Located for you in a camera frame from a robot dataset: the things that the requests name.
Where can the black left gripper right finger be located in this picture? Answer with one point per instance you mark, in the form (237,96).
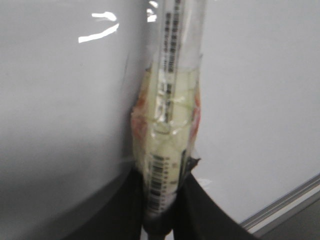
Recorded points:
(195,216)

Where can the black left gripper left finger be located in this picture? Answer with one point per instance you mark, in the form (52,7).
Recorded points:
(121,218)

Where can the tape-wrapped whiteboard marker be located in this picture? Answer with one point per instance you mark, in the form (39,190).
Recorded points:
(167,113)

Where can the white whiteboard with metal frame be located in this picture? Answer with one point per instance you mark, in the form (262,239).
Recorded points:
(70,72)

